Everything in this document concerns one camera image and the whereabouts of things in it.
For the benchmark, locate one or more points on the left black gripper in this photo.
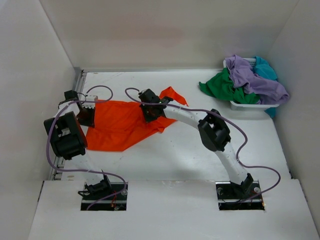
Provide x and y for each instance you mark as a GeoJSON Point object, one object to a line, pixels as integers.
{"type": "Point", "coordinates": [90, 122]}

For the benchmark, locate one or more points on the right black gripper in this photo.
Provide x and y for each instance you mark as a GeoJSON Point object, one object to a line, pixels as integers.
{"type": "Point", "coordinates": [148, 118]}

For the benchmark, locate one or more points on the orange t shirt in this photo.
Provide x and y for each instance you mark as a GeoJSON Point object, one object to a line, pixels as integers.
{"type": "Point", "coordinates": [119, 125]}

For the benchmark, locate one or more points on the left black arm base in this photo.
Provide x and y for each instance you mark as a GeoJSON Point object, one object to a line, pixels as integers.
{"type": "Point", "coordinates": [112, 197]}

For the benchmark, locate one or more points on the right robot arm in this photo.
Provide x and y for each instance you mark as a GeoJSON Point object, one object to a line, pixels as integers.
{"type": "Point", "coordinates": [214, 133]}

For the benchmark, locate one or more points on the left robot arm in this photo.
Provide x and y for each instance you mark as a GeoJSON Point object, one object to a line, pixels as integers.
{"type": "Point", "coordinates": [69, 142]}

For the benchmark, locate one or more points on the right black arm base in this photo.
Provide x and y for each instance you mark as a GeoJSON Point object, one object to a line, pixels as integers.
{"type": "Point", "coordinates": [230, 200]}

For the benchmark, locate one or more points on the green t shirt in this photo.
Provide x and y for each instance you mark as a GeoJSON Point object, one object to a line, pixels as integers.
{"type": "Point", "coordinates": [222, 87]}

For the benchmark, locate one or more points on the white laundry basket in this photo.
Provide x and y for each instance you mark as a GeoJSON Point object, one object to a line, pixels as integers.
{"type": "Point", "coordinates": [254, 107]}

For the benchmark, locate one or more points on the teal t shirt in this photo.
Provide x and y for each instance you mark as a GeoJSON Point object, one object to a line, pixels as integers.
{"type": "Point", "coordinates": [265, 68]}

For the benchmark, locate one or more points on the lavender t shirt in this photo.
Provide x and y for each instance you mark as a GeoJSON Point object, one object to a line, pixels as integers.
{"type": "Point", "coordinates": [241, 73]}

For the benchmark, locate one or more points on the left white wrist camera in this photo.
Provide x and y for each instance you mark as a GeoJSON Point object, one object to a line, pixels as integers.
{"type": "Point", "coordinates": [91, 98]}

